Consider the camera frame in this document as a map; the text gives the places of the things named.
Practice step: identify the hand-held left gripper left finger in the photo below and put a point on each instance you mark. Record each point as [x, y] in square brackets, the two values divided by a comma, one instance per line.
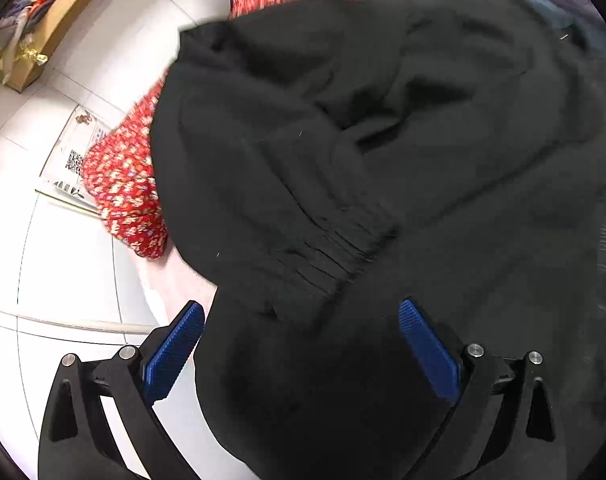
[175, 340]

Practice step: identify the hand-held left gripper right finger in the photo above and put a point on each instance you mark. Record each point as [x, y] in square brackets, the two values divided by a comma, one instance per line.
[428, 355]

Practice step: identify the black pants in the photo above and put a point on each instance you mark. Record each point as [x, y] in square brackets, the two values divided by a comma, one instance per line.
[383, 160]

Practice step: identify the pink bed sheet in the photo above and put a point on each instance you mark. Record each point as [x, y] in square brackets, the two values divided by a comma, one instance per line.
[178, 280]

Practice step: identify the white floor pipe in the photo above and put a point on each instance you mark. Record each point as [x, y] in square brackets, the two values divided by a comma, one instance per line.
[83, 323]

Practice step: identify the red floral cloth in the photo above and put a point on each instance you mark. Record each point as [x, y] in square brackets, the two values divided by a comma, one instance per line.
[123, 185]

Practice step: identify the printed paper booklet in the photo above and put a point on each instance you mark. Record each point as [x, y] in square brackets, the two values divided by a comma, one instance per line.
[78, 145]

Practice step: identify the brown cardboard box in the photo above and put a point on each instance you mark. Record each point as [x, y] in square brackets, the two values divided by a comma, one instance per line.
[58, 30]

